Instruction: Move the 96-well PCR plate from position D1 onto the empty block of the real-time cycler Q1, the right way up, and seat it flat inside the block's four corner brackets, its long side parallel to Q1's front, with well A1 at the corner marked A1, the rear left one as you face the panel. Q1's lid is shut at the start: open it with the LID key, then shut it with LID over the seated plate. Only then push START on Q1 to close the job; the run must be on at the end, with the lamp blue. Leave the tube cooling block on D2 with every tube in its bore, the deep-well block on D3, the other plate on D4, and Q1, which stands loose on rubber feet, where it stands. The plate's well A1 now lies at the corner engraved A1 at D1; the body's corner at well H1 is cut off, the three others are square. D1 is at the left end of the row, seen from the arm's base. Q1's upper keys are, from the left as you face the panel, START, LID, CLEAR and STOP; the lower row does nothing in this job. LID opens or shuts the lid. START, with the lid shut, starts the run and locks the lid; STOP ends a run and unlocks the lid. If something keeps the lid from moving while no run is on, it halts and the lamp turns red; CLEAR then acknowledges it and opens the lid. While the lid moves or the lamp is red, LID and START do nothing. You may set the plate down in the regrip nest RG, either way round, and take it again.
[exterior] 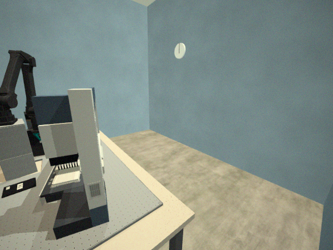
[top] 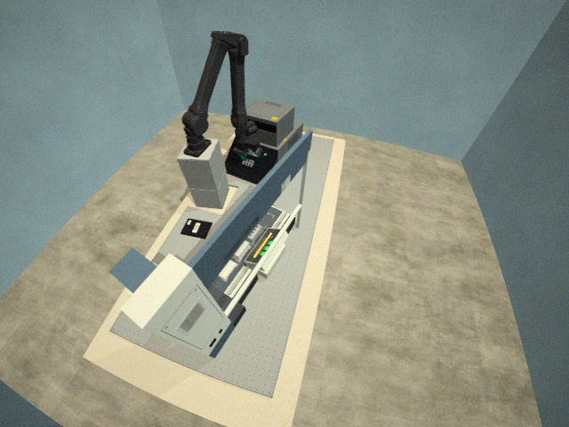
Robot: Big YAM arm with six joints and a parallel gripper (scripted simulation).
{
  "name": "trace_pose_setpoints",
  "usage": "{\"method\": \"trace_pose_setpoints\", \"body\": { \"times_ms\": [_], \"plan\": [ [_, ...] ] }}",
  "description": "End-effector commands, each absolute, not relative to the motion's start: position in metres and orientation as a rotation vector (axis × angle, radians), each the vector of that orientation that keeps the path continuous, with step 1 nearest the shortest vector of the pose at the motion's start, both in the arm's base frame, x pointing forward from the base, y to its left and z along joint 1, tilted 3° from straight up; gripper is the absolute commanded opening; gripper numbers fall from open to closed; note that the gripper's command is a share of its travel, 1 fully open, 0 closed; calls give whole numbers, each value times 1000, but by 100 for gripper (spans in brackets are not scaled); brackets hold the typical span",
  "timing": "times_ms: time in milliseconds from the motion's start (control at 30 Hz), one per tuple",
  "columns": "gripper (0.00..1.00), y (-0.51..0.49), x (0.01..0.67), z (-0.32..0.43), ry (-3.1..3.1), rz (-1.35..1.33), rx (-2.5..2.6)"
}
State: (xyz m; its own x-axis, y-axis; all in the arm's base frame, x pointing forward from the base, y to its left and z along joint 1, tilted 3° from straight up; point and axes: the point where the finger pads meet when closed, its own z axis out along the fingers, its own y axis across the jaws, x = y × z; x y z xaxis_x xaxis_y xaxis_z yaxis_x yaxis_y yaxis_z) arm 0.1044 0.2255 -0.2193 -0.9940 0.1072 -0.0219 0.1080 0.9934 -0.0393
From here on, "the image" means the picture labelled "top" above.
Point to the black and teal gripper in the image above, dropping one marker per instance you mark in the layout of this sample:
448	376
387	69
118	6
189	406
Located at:
243	154

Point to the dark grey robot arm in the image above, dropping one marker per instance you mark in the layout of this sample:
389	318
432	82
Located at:
195	119

